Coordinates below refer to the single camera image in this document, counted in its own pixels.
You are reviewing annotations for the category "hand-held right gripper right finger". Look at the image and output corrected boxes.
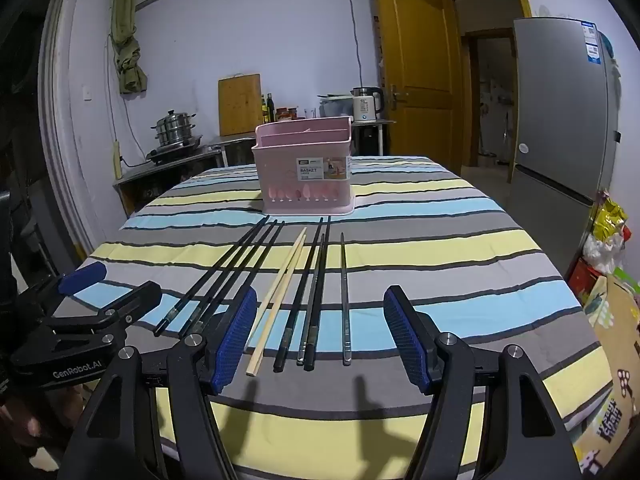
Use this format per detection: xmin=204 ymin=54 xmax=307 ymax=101
xmin=382 ymin=285 xmax=583 ymax=480

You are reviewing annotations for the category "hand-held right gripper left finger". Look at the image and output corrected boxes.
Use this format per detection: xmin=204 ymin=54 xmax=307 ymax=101
xmin=60 ymin=287 xmax=258 ymax=480

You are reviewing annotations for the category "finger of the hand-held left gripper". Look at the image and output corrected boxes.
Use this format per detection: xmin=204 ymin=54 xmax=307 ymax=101
xmin=42 ymin=281 xmax=163 ymax=353
xmin=22 ymin=261 xmax=107 ymax=318

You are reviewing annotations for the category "wooden chopstick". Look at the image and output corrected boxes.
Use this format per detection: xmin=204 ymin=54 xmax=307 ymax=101
xmin=251 ymin=229 xmax=308 ymax=377
xmin=245 ymin=227 xmax=306 ymax=377

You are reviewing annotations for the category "black chopstick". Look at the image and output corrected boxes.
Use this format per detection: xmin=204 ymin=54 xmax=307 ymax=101
xmin=180 ymin=219 xmax=279 ymax=338
xmin=197 ymin=220 xmax=286 ymax=331
xmin=272 ymin=216 xmax=325 ymax=373
xmin=303 ymin=215 xmax=332 ymax=368
xmin=152 ymin=216 xmax=271 ymax=337

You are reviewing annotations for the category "grey metal chopstick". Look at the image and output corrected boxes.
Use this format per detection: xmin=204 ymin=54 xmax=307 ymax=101
xmin=296 ymin=232 xmax=327 ymax=367
xmin=340 ymin=232 xmax=352 ymax=366

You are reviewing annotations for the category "pink utensil basket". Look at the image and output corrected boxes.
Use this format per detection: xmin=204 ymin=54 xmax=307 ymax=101
xmin=251 ymin=116 xmax=355 ymax=216

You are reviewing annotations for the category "striped tablecloth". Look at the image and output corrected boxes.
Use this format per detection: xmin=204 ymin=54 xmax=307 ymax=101
xmin=47 ymin=155 xmax=615 ymax=480

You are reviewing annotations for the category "steel stove cabinet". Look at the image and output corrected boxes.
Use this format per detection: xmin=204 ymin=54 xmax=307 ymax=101
xmin=114 ymin=142 xmax=223 ymax=213

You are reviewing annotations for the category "gas stove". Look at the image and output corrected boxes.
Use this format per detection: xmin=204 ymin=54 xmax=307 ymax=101
xmin=146 ymin=132 xmax=205 ymax=165

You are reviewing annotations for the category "steel steamer pot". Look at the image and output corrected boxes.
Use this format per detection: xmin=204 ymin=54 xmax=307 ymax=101
xmin=152 ymin=109 xmax=196 ymax=147

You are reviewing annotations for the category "steel counter table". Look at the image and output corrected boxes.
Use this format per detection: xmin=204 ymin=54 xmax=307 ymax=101
xmin=210 ymin=119 xmax=398 ymax=168

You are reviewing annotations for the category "printed cardboard box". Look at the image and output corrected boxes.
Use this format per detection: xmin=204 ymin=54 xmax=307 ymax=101
xmin=575 ymin=275 xmax=640 ymax=476

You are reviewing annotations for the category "white plastic bag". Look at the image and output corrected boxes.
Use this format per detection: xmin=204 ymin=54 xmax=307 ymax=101
xmin=584 ymin=230 xmax=626 ymax=273

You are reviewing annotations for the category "wooden cutting board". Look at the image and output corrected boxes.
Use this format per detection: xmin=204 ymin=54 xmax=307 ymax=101
xmin=218 ymin=74 xmax=262 ymax=137

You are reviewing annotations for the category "white electric kettle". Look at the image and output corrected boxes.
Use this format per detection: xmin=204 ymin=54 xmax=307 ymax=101
xmin=351 ymin=86 xmax=385 ymax=123

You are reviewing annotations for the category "yellow snack bag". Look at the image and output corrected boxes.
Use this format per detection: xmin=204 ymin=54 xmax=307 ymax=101
xmin=592 ymin=192 xmax=628 ymax=241

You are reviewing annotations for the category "grey plastic storage box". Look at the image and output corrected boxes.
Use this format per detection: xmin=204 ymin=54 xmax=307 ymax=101
xmin=320 ymin=94 xmax=353 ymax=118

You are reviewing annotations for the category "green hanging cloth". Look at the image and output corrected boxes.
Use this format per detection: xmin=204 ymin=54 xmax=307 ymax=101
xmin=111 ymin=0 xmax=148 ymax=95

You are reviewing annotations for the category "yellow wooden door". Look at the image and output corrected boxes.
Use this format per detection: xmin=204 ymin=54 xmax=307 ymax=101
xmin=371 ymin=0 xmax=463 ymax=171

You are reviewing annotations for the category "grey refrigerator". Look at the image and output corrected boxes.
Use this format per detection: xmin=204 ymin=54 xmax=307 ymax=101
xmin=507 ymin=17 xmax=623 ymax=281

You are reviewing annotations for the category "wall calendar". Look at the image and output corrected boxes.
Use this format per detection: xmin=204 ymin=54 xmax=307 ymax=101
xmin=374 ymin=0 xmax=386 ymax=91

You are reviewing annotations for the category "black wall cable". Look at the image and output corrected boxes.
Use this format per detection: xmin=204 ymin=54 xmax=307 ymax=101
xmin=344 ymin=0 xmax=362 ymax=88

